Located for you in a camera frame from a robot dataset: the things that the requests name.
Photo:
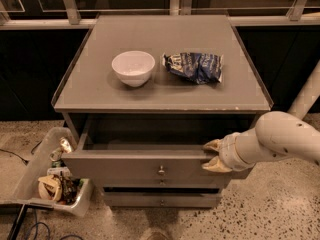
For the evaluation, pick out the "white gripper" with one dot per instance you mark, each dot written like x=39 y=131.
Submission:
x=228 y=151

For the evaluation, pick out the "grey top drawer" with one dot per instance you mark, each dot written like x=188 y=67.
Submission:
x=150 y=146

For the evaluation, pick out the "grey drawer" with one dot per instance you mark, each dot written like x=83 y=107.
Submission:
x=150 y=146
x=183 y=200
x=206 y=182

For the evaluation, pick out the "blue crumpled chip bag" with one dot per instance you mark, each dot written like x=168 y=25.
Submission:
x=199 y=68

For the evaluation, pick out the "green packaged snack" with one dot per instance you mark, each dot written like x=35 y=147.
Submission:
x=80 y=183

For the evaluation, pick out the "white ceramic bowl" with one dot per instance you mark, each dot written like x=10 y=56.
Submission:
x=133 y=68

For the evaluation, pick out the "crushed metallic can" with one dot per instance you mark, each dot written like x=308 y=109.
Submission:
x=66 y=145

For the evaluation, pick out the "grey bottom drawer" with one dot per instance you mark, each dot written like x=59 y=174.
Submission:
x=183 y=200

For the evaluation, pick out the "grey drawer cabinet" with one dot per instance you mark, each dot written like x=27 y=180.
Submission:
x=90 y=86

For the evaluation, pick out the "metal railing frame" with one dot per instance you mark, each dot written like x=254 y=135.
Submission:
x=78 y=14

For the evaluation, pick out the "black pole stand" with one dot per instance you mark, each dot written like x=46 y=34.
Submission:
x=19 y=212

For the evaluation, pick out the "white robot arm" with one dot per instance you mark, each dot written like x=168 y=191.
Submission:
x=276 y=136

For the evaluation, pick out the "tan paper cup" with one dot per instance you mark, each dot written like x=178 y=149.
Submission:
x=50 y=187

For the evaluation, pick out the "clear plastic bin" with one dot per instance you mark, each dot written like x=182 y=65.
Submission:
x=26 y=190

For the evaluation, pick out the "grey middle drawer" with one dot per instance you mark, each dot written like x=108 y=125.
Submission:
x=206 y=182

